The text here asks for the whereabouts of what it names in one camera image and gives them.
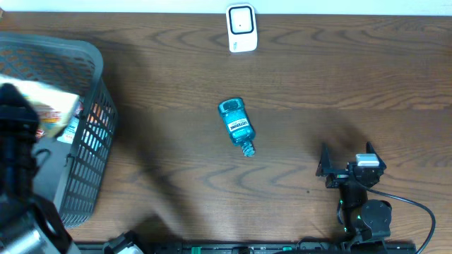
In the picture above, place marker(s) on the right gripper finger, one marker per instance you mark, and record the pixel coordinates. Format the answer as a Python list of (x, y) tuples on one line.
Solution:
[(325, 167), (374, 158)]

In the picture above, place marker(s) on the grey plastic shopping basket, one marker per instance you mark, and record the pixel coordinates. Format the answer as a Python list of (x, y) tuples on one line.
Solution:
[(72, 176)]

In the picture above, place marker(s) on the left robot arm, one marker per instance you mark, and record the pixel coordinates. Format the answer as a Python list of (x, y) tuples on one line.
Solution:
[(29, 222)]

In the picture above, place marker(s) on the yellow snack bag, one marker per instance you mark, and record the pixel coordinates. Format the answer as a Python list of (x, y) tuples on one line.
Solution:
[(54, 107)]

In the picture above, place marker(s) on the white barcode scanner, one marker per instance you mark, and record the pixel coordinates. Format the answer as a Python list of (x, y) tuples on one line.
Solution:
[(241, 28)]

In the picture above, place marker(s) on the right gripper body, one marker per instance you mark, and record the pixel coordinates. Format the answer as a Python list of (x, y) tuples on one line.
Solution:
[(338, 180)]

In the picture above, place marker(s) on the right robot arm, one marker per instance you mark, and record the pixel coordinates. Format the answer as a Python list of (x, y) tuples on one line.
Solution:
[(364, 220)]

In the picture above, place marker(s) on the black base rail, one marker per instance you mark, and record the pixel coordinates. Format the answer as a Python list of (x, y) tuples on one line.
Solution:
[(266, 248)]

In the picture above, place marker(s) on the light blue wet wipes pack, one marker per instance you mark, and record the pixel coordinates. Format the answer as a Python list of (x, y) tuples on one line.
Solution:
[(69, 132)]

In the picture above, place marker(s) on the teal mouthwash bottle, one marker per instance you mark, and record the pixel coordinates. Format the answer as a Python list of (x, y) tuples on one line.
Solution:
[(238, 125)]

